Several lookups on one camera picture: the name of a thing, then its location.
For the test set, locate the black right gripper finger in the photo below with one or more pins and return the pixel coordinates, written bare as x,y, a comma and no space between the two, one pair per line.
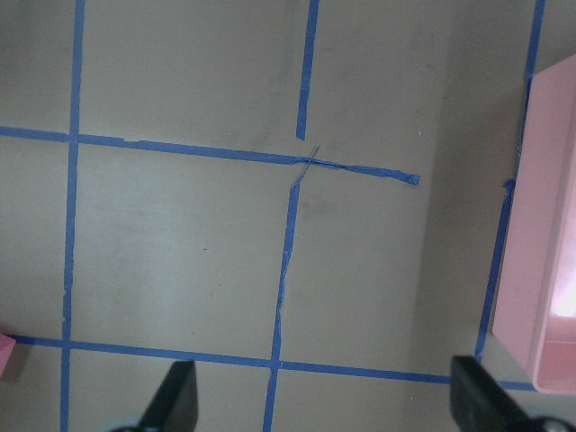
478,403

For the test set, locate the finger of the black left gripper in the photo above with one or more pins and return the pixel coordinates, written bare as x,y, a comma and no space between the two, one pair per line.
174,406

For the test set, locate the pink plastic bin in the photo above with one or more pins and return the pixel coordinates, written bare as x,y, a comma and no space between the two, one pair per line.
534,317

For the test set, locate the far pink cube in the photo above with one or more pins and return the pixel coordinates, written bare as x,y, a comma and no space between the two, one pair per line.
6,348

